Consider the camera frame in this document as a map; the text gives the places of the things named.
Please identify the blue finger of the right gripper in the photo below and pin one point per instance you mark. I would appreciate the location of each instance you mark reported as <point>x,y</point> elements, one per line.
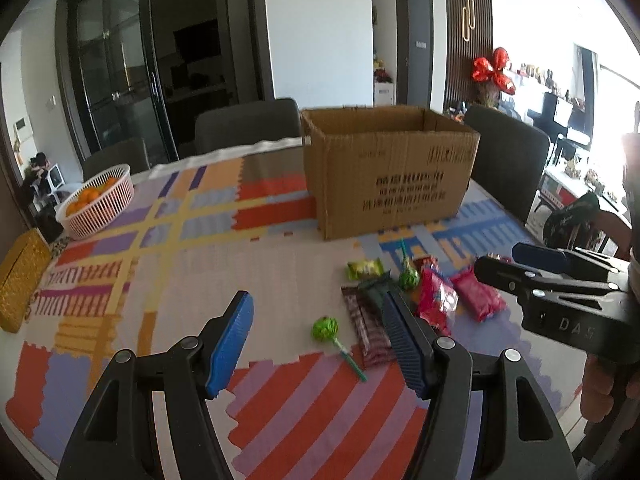
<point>543,258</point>

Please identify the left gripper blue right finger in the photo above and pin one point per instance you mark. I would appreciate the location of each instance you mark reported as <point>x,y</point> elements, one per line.
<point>411,347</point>

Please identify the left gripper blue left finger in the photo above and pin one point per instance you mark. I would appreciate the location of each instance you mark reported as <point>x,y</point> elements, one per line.
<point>232,329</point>

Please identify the maroon striped snack bar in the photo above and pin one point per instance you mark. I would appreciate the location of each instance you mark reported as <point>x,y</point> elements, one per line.
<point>373,341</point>

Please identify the pink red snack packet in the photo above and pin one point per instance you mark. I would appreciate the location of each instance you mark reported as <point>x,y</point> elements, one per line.
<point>438,301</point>

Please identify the dark green snack packet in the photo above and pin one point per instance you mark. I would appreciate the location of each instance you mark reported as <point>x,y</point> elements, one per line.
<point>376,288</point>

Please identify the green lollipop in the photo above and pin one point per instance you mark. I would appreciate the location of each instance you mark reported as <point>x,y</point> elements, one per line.
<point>409,277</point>
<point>326,329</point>

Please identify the red foil snack packet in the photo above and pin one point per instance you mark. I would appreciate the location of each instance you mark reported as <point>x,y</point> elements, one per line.
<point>482,301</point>

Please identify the gold red foil candy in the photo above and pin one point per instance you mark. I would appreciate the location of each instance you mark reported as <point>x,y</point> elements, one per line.
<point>428,261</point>

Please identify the yellow green candy packet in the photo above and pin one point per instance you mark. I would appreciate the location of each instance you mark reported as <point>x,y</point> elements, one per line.
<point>364,269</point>

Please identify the person's right hand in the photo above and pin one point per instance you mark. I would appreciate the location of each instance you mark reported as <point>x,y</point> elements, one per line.
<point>597,384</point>

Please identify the wooden chair with clothes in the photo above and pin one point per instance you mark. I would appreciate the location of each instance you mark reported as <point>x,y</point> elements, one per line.
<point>580,224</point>

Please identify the colourful patterned table mat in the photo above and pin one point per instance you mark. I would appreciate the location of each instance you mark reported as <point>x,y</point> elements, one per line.
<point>194,236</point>

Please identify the dark chair right side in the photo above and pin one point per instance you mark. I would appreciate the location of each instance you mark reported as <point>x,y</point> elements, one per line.
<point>510,158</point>

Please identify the dark chair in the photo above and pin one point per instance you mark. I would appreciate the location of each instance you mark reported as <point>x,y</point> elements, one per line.
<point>510,158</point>
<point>131,152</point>
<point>246,124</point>

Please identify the brown cardboard box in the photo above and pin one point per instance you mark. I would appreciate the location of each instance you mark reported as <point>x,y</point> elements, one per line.
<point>371,169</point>

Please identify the red balloon bow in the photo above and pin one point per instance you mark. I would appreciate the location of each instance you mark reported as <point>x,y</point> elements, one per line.
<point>485,70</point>

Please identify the white basket of oranges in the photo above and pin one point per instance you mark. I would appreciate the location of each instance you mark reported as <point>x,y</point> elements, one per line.
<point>97,203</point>

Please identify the woven yellow tissue box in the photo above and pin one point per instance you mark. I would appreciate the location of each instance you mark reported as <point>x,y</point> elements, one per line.
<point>21,272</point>

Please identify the white storage shelf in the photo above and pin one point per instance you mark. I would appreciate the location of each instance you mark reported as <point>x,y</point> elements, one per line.
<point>383,85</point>

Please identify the dark chair far left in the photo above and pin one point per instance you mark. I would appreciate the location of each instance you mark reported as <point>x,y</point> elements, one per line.
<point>131,152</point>

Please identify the dark chair far middle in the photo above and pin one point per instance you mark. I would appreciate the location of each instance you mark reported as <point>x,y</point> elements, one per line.
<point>246,124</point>

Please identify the grey hallway door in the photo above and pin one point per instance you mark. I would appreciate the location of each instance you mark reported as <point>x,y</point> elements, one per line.
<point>415,44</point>

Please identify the dark glass door cabinet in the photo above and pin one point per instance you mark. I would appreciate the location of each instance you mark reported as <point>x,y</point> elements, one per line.
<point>148,68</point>

